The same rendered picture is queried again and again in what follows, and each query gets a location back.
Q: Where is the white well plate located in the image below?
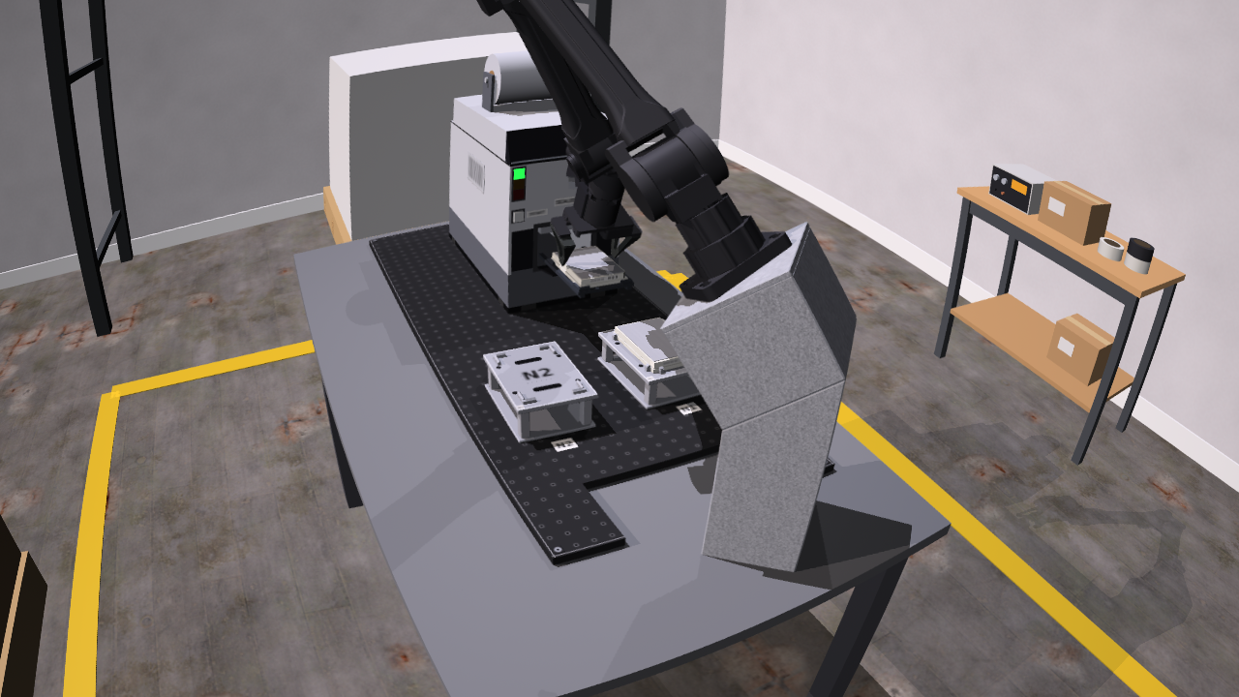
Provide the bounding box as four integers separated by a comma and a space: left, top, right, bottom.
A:
615, 326, 683, 373
551, 253, 627, 288

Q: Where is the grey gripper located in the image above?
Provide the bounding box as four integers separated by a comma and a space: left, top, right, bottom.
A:
550, 191, 642, 266

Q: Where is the white foil roll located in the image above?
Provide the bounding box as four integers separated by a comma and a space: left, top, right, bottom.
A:
484, 51, 553, 105

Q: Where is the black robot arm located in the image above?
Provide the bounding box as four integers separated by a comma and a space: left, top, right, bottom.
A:
476, 0, 792, 302

